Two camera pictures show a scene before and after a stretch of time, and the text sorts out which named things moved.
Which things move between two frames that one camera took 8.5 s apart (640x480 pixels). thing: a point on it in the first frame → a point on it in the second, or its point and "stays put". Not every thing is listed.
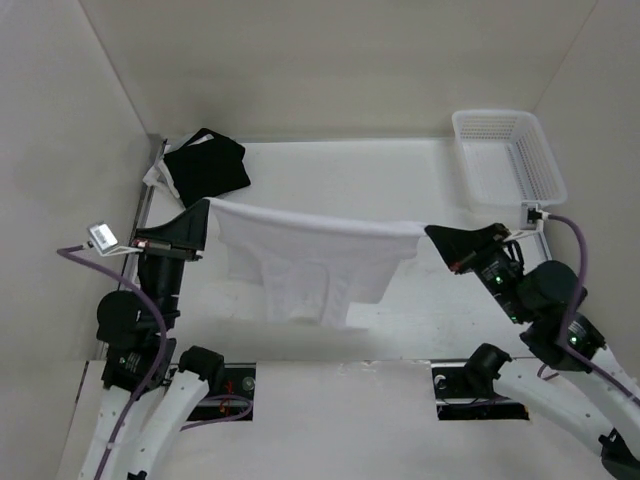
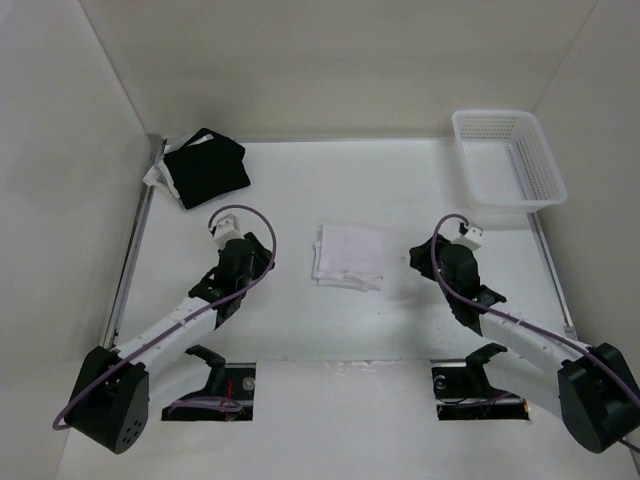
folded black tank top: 209,164 stays put
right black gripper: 461,247 → 420,253
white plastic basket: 506,160 stays put
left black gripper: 188,230 → 262,258
